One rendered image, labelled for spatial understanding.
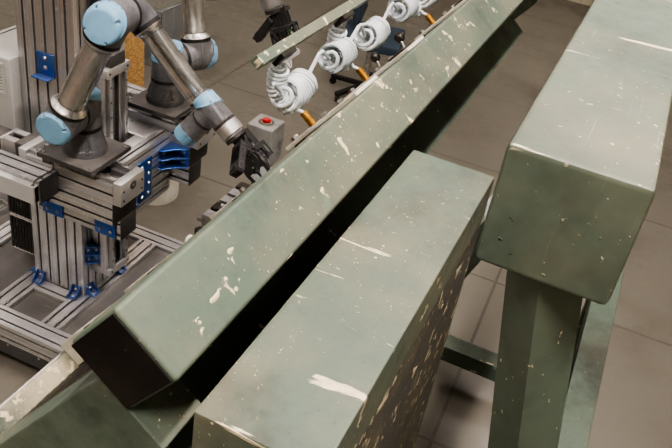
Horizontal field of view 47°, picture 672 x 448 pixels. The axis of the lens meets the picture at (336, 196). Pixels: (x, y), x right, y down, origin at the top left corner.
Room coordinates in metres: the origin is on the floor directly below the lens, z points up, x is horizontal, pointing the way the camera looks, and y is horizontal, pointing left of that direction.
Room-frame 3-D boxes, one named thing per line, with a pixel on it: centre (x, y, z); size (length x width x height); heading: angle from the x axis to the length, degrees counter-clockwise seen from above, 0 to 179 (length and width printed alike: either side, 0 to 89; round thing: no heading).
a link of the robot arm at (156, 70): (2.74, 0.72, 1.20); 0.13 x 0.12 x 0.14; 137
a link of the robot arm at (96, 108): (2.26, 0.88, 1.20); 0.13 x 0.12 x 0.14; 171
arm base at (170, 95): (2.74, 0.73, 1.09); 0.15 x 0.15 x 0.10
